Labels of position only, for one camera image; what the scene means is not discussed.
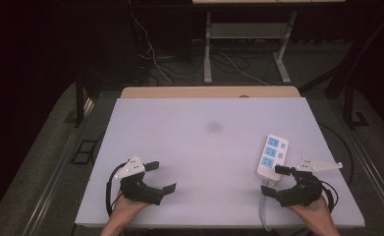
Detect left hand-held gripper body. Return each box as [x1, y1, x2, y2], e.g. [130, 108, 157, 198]
[114, 154, 165, 207]

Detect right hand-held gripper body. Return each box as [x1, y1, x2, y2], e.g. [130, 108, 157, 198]
[276, 155, 344, 208]

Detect white power strip blue sockets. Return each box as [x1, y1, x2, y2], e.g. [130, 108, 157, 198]
[255, 134, 290, 183]

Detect person's left hand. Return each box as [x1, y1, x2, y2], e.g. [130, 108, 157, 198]
[109, 190, 150, 227]

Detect person's right hand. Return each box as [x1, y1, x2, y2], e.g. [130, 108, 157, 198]
[287, 196, 335, 228]

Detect wooden table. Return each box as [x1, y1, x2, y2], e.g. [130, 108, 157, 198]
[120, 86, 302, 99]

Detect black metal stand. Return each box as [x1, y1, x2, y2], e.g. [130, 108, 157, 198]
[63, 73, 97, 130]
[342, 65, 370, 131]

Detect white power strip cable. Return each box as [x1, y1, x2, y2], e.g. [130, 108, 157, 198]
[259, 179, 276, 232]

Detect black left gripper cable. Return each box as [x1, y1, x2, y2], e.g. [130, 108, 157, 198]
[105, 161, 129, 217]

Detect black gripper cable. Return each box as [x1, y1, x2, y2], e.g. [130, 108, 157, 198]
[105, 161, 129, 217]
[319, 179, 340, 214]

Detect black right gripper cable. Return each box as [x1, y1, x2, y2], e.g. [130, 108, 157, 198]
[319, 179, 340, 214]

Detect black floor cable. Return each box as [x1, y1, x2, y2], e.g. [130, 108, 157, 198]
[316, 121, 356, 188]

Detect black floor bracket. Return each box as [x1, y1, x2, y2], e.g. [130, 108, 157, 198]
[70, 139, 98, 165]

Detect metal floor rail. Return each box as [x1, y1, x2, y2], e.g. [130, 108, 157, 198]
[22, 97, 95, 236]
[345, 126, 384, 230]

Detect white floor cable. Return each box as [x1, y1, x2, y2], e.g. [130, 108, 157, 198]
[130, 12, 178, 87]

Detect grey metal table frame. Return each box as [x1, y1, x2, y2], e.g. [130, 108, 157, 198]
[202, 10, 298, 86]

